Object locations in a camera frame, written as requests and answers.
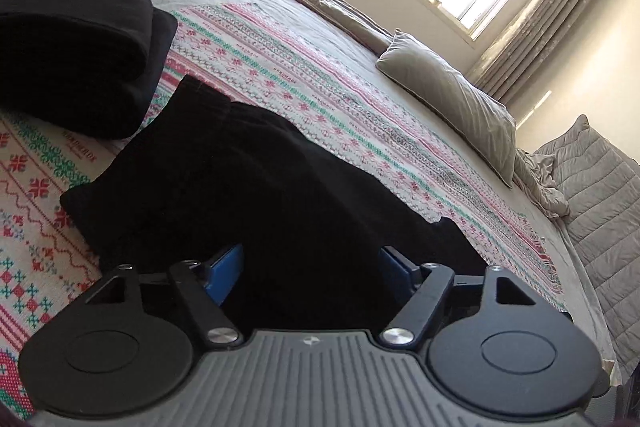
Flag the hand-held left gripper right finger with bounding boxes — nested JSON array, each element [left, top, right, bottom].
[[377, 246, 539, 351]]

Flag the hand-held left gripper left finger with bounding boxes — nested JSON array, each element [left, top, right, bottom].
[[87, 244, 245, 351]]

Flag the black pants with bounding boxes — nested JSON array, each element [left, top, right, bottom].
[[60, 74, 488, 333]]

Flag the crumpled beige cloth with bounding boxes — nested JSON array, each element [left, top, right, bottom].
[[512, 149, 571, 220]]

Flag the grey pillow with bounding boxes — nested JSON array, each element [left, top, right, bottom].
[[375, 31, 517, 188]]

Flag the patterned red green blanket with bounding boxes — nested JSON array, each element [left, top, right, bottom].
[[0, 2, 571, 418]]

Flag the grey quilted headboard cover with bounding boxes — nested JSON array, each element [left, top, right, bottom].
[[532, 114, 640, 380]]

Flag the folded black clothes pile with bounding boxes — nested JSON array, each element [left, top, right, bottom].
[[0, 0, 179, 140]]

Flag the beige window curtain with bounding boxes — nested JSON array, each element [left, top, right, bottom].
[[467, 0, 604, 105]]

